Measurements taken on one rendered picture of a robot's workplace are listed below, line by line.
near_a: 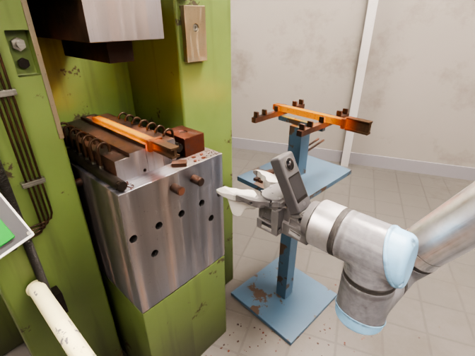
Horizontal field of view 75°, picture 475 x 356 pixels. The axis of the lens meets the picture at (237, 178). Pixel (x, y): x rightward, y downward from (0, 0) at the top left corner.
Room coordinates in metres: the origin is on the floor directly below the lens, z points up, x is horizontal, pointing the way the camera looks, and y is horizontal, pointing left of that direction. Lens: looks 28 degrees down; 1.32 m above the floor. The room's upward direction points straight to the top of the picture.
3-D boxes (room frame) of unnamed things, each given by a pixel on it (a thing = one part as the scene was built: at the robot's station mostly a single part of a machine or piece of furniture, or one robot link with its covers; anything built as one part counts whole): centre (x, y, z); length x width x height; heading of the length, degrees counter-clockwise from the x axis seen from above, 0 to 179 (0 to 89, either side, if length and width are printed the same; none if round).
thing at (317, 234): (0.47, -0.17, 0.98); 0.10 x 0.05 x 0.09; 138
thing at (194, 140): (0.99, 0.18, 0.95); 0.12 x 0.09 x 0.07; 48
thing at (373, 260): (0.41, -0.23, 0.98); 0.12 x 0.09 x 0.10; 48
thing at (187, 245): (1.01, 0.39, 0.69); 0.56 x 0.38 x 0.45; 48
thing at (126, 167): (0.96, 0.42, 0.96); 0.42 x 0.20 x 0.09; 48
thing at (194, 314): (1.01, 0.39, 0.23); 0.56 x 0.38 x 0.47; 48
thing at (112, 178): (0.83, 0.45, 0.93); 0.40 x 0.03 x 0.03; 48
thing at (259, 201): (0.53, -0.04, 1.00); 0.09 x 0.05 x 0.02; 77
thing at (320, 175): (1.17, -0.25, 0.73); 0.40 x 0.30 x 0.02; 134
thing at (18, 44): (0.77, 0.51, 1.25); 0.03 x 0.03 x 0.07; 48
